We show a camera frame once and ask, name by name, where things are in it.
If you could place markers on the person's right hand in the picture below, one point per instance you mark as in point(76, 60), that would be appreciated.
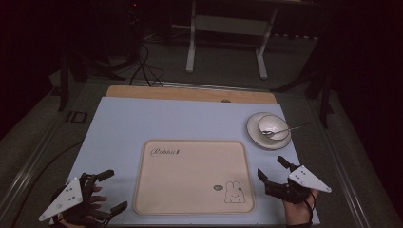
point(297, 212)

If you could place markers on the white metal stand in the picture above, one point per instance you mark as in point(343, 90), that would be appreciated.
point(190, 47)

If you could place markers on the light blue table mat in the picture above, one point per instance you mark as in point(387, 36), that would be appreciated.
point(142, 120)

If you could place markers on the white saucer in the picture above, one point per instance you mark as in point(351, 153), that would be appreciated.
point(255, 136)

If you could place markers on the white bowl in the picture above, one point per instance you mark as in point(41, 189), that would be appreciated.
point(272, 123)

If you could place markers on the beige tray with rabbit print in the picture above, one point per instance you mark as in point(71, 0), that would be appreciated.
point(193, 177)

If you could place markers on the black floor bracket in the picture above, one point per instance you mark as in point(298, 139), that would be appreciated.
point(76, 117)

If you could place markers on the metal spoon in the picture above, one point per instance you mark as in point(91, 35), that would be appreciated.
point(286, 129)

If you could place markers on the person's left hand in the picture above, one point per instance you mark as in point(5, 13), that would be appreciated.
point(97, 199)

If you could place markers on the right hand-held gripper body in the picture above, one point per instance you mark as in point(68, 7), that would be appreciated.
point(307, 180)

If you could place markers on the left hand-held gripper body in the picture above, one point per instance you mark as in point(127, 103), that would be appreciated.
point(63, 199)

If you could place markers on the metal floor rail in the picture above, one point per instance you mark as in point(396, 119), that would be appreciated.
point(31, 163)
point(345, 177)

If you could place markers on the black stand legs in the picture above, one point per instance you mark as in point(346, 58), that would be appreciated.
point(64, 82)
point(325, 95)

